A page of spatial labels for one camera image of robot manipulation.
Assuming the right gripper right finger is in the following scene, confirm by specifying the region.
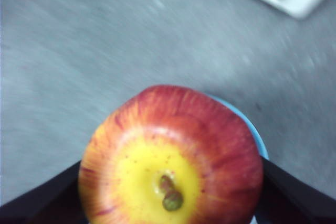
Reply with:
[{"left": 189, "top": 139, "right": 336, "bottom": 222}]
[{"left": 256, "top": 155, "right": 336, "bottom": 224}]

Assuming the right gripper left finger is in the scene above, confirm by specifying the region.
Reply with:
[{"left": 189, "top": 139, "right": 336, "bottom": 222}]
[{"left": 0, "top": 159, "right": 91, "bottom": 224}]

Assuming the red yellow apple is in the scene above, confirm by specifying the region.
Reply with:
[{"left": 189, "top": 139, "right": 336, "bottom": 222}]
[{"left": 78, "top": 84, "right": 264, "bottom": 224}]

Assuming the blue ribbed bowl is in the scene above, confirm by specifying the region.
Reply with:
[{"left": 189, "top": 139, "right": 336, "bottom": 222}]
[{"left": 209, "top": 95, "right": 269, "bottom": 161}]

